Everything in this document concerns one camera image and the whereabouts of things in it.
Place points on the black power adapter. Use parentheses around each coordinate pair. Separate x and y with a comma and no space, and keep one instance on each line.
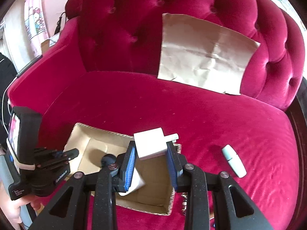
(58,25)

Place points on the cartoon cat wall poster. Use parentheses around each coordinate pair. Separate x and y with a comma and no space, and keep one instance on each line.
(36,19)

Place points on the key bunch with carabiner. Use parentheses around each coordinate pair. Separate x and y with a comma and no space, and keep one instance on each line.
(184,202)

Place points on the brown cardboard piece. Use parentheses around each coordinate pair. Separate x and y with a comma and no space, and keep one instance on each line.
(49,44)

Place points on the brown crumpled paper sheet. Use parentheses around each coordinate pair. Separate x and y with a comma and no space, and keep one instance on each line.
(206,52)

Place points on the person's left hand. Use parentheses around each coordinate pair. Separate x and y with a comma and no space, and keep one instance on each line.
(8,213)

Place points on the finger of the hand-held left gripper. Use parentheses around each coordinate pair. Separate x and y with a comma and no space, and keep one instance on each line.
(69,155)

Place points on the black ball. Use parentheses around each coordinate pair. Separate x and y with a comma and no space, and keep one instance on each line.
(108,159)

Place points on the small white charger plug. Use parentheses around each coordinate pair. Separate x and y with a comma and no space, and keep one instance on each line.
(151,143)

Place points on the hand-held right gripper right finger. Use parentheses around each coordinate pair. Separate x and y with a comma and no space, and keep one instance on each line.
(171,165)

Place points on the large white charger block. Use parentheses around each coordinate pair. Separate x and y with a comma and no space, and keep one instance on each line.
(138,182)

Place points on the red velvet tufted sofa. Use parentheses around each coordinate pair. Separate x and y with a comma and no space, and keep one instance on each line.
(144,100)

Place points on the cardboard box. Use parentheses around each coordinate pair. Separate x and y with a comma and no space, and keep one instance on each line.
(153,186)

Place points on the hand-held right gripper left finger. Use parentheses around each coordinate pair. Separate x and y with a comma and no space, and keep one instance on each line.
(130,165)

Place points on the dark wooden bed frame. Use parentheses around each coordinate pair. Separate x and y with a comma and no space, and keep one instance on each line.
(298,124)

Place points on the white oblong tube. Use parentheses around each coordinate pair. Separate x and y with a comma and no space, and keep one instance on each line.
(233,160)

